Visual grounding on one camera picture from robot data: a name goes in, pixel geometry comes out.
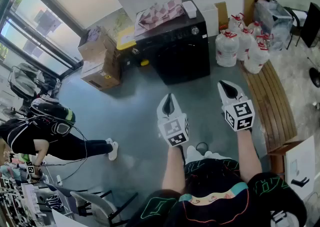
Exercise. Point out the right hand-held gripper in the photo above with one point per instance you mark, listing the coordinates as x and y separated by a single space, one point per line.
240 116

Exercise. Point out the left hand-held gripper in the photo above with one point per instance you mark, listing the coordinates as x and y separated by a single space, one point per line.
175 131

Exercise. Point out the black washing machine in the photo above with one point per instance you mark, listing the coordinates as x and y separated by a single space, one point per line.
180 43

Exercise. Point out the person's right forearm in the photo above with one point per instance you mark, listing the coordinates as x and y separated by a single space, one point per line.
248 156

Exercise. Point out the person's left forearm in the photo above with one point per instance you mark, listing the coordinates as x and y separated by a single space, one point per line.
173 171

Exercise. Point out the cluster of clear water jugs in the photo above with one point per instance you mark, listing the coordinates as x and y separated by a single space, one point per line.
226 51

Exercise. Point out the wooden slatted bench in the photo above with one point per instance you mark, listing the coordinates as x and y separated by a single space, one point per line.
272 106

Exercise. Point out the person's left white shoe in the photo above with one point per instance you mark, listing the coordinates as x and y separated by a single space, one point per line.
193 153

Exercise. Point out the person's white shoe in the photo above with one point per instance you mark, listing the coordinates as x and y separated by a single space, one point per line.
109 140
216 155
113 150
193 153

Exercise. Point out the person's right white shoe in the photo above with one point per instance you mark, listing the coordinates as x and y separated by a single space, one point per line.
216 155

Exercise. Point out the sealed cardboard box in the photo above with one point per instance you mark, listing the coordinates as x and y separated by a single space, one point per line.
102 76

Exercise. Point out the tall white carton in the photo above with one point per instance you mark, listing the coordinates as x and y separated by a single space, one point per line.
210 21

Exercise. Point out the narrow cardboard box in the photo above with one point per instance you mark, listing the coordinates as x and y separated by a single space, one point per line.
222 16

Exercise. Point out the clear plastic bag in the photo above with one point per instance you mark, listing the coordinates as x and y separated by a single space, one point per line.
272 23

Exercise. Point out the yellow flat box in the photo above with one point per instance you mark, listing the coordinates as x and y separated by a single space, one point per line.
126 38

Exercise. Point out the black round stand base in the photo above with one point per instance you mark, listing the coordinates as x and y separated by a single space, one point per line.
315 77

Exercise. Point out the white plastic box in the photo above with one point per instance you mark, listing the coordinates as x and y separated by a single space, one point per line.
190 8

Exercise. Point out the pink checkered cloth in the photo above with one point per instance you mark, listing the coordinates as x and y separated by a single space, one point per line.
157 16

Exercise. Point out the white printed board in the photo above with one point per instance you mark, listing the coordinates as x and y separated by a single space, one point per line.
300 163

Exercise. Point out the black metal chair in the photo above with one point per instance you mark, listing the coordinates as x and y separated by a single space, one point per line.
297 18

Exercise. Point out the black monitor panel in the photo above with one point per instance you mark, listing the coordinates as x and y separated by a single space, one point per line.
311 26

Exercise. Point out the purple cloth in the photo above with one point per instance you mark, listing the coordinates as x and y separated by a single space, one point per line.
93 34

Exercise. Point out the person's black printed shirt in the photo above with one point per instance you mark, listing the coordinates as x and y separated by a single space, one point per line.
225 201

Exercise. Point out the grey plastic chair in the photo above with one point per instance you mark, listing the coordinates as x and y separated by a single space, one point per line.
97 206

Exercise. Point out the black cart with grey cloth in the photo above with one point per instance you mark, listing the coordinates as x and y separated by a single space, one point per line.
23 81

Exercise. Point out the black standing fan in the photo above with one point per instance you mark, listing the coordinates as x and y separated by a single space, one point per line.
9 112

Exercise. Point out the cluttered work table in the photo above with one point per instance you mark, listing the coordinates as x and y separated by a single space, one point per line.
22 201

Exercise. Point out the glass window with black frame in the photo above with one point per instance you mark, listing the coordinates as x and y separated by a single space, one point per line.
37 33

